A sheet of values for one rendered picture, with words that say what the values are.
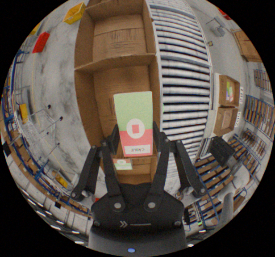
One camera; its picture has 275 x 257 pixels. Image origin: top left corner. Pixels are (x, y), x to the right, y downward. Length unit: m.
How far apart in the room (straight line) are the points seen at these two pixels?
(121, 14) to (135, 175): 1.16
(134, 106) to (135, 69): 0.29
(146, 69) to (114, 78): 0.16
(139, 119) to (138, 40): 0.41
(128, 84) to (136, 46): 0.21
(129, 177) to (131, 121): 0.66
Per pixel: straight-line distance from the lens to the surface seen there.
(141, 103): 0.18
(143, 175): 0.80
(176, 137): 0.77
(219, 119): 0.97
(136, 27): 0.56
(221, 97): 0.94
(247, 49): 4.38
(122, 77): 0.44
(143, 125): 0.19
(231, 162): 1.08
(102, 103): 0.48
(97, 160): 0.15
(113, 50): 0.49
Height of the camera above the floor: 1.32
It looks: 68 degrees down
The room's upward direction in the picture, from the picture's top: 177 degrees clockwise
